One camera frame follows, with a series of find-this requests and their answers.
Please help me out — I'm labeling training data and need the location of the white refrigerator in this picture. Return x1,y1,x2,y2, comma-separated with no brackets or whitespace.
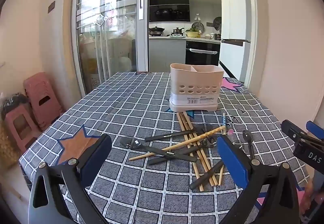
218,0,252,83

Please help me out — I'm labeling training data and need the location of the beige plastic utensil holder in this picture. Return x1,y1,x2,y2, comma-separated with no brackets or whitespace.
169,63,224,112

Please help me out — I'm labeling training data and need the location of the orange patterned chopstick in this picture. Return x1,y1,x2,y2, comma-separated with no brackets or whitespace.
129,126,226,161

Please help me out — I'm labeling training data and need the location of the blue-grey checked tablecloth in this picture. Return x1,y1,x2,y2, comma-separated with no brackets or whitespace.
19,71,310,224

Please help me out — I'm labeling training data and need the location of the yellow bowl of greens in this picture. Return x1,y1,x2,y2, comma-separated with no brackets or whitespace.
185,27,201,38

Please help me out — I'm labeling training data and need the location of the stack of pink plastic stools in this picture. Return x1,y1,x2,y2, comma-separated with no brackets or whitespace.
23,72,65,131

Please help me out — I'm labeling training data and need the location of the black bag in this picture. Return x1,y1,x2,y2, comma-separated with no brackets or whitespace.
1,94,29,118

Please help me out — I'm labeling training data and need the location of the black wok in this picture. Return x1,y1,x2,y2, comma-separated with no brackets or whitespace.
149,26,166,36

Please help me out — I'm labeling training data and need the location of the black range hood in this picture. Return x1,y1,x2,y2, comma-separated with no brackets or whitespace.
149,0,190,22

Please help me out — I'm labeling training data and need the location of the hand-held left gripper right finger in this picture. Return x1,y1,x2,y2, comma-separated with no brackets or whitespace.
216,135,300,224

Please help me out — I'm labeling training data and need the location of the pink plastic stool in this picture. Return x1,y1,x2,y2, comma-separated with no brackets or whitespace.
4,110,39,155

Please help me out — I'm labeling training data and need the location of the sliding glass door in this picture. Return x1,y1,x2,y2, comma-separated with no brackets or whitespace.
71,0,150,96

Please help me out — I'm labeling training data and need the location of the black built-in oven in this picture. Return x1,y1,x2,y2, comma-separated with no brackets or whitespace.
185,40,221,67

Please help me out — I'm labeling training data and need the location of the bundle of plain wooden chopsticks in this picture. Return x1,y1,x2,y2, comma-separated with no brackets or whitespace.
177,111,224,192

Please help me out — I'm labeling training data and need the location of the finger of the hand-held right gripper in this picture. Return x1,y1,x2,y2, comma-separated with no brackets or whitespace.
305,121,324,140
281,120,309,143

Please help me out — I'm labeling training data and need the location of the person's right hand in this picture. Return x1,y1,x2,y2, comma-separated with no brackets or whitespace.
302,179,318,214

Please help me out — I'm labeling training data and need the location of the yellow woven sack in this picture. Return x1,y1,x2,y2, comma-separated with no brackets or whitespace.
0,123,21,170

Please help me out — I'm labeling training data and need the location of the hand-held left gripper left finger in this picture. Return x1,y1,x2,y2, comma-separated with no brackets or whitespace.
27,134,112,224

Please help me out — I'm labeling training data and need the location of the black plastic spoon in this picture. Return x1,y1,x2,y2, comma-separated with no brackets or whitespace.
242,130,257,162
119,136,198,163
147,137,218,166
145,124,215,141
189,161,226,189

